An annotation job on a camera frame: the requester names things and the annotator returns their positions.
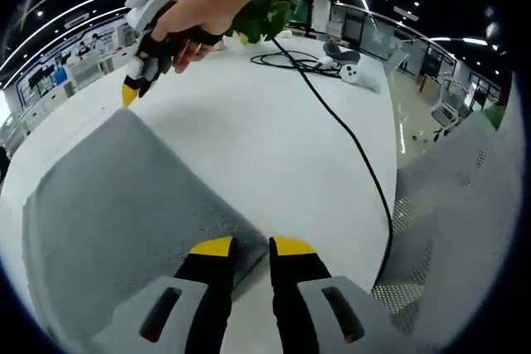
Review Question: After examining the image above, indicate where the white round controller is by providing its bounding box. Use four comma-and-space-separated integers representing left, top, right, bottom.
339, 63, 363, 82

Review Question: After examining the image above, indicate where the grey mesh chair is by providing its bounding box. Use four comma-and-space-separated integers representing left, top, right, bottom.
373, 115, 515, 338

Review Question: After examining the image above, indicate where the green potted plant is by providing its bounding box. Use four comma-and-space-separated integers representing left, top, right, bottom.
226, 0, 295, 45

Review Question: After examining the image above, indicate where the person's right hand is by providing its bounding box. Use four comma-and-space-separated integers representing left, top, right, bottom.
151, 0, 233, 75

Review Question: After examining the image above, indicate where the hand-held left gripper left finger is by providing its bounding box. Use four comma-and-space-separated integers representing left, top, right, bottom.
89, 235, 238, 354

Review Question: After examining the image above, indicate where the white office chair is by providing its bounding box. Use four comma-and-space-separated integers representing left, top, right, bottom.
430, 71, 465, 142

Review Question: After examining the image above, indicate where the grey towel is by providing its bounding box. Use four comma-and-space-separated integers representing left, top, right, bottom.
21, 108, 269, 351

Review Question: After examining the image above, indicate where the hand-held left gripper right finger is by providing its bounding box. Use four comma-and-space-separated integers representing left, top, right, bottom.
268, 235, 412, 354

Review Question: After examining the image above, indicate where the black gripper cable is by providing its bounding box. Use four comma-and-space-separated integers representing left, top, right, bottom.
172, 0, 395, 289

